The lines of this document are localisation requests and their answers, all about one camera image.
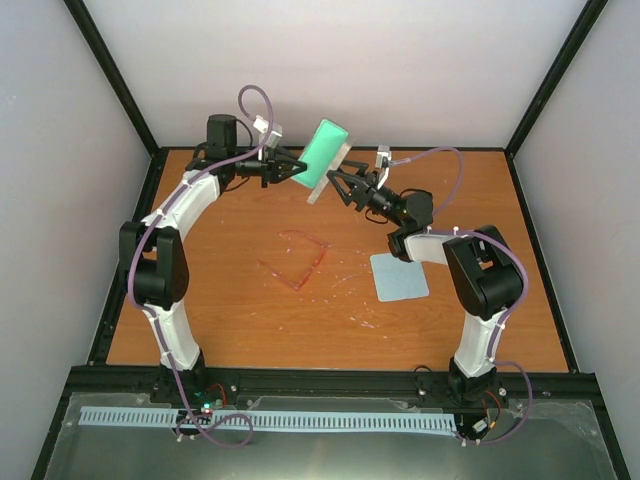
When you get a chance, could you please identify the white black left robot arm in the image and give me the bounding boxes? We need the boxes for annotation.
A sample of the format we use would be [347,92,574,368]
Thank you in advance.
[119,114,307,403]

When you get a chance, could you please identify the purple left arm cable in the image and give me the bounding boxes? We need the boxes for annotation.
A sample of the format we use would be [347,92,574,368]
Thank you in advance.
[127,84,276,447]

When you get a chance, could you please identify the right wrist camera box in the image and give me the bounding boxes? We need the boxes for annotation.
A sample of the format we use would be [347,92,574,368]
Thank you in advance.
[375,145,392,189]

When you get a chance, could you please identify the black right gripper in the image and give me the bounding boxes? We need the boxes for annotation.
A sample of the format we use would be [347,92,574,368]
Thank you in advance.
[326,161,404,229]

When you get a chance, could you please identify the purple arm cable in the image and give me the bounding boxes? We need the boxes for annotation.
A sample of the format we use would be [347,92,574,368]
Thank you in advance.
[389,145,535,447]
[127,84,276,447]

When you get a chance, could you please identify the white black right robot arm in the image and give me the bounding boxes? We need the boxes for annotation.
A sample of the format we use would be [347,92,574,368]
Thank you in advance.
[327,161,529,405]

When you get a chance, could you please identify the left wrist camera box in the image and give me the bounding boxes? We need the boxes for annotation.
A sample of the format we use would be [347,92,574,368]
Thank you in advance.
[253,115,282,149]

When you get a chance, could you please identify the grey glasses case green lining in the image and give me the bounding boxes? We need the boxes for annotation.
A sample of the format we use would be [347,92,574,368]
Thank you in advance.
[292,118,352,205]

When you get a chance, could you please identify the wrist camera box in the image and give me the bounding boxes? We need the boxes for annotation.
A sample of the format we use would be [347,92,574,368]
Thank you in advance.
[375,145,392,189]
[253,115,282,149]

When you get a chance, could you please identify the light blue cleaning cloth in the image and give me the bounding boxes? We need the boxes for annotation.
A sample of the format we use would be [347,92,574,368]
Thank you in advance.
[370,253,430,303]

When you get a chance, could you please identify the black enclosure frame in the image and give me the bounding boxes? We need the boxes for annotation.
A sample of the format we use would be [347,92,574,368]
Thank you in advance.
[32,1,629,479]

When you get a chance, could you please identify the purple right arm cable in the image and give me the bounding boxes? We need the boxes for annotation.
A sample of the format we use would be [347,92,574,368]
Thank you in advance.
[389,145,535,447]

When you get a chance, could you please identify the clear plastic front sheet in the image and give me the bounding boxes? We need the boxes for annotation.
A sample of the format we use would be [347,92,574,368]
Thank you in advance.
[47,394,615,479]

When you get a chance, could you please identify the pink transparent sunglasses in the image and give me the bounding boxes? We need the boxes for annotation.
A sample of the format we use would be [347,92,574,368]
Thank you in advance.
[257,229,330,292]

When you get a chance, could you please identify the light blue slotted cable duct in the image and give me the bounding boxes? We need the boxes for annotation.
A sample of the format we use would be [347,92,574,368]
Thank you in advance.
[78,406,456,436]

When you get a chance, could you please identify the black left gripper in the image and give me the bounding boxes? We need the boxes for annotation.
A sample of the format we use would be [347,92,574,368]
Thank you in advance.
[229,146,307,188]

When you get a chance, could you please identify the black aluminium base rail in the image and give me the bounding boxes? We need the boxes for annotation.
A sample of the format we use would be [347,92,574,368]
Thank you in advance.
[64,365,599,416]

